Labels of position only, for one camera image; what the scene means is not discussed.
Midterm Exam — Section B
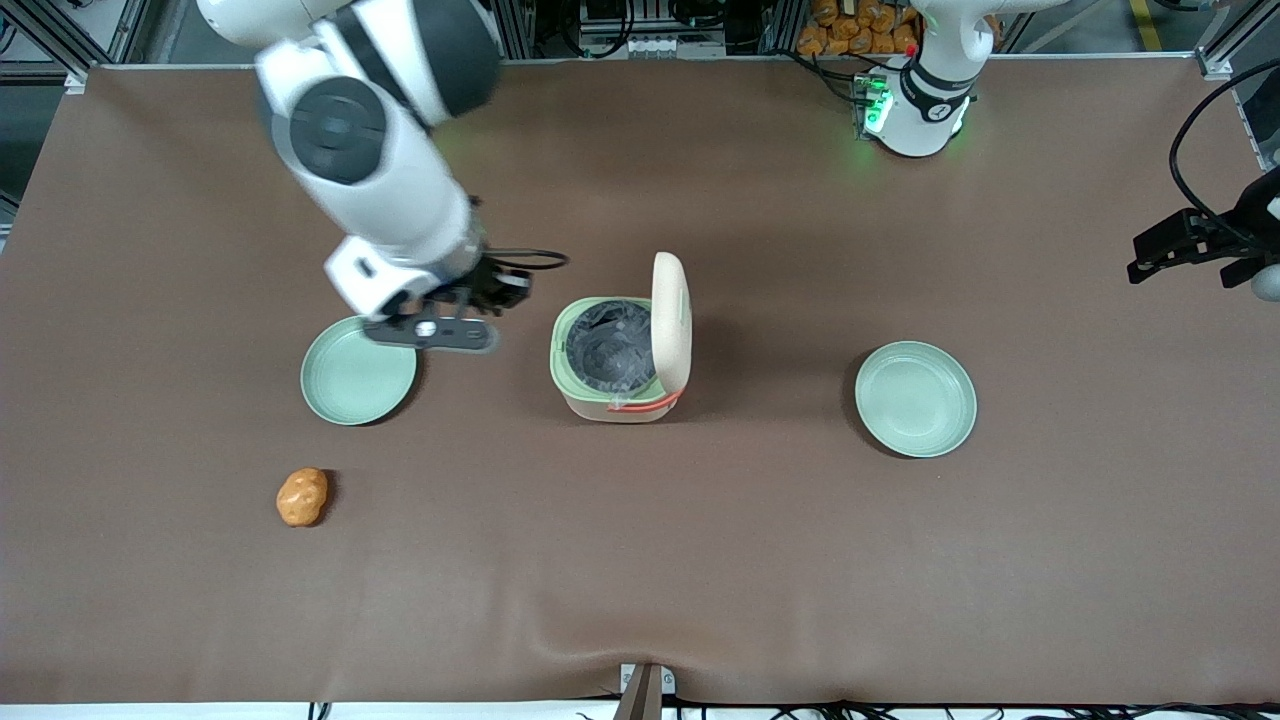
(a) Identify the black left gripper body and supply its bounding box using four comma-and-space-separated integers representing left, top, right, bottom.
1236, 168, 1280, 263

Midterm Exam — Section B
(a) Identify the mint green round plate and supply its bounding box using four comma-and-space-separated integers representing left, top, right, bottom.
301, 316, 419, 427
855, 341, 978, 459

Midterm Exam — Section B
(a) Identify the orange toy potato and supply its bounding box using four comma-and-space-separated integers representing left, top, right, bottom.
276, 467, 330, 528

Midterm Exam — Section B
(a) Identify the white electrical terminal unit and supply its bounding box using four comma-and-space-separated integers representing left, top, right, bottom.
578, 28, 728, 59

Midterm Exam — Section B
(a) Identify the green lit controller box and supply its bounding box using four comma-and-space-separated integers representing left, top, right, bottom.
851, 72, 894, 139

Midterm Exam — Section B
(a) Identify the brown table cover cloth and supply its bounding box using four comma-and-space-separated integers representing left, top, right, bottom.
0, 58, 1280, 706

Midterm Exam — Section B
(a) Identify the bag of orange snacks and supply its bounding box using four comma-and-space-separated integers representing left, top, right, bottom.
797, 0, 922, 58

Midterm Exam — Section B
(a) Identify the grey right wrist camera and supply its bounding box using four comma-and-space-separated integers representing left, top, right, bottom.
364, 314, 499, 354

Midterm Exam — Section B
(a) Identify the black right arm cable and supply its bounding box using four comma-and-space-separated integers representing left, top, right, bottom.
494, 247, 570, 274

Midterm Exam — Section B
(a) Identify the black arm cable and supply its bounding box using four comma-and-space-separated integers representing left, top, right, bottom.
1169, 60, 1280, 251
494, 247, 570, 274

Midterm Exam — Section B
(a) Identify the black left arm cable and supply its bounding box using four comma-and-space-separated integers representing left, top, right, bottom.
1169, 60, 1280, 251

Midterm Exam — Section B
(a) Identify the aluminium frame profile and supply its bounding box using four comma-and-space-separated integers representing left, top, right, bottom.
1193, 0, 1280, 83
0, 0, 153, 96

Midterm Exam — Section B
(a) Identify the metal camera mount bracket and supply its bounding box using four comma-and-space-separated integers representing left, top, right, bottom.
614, 662, 677, 720

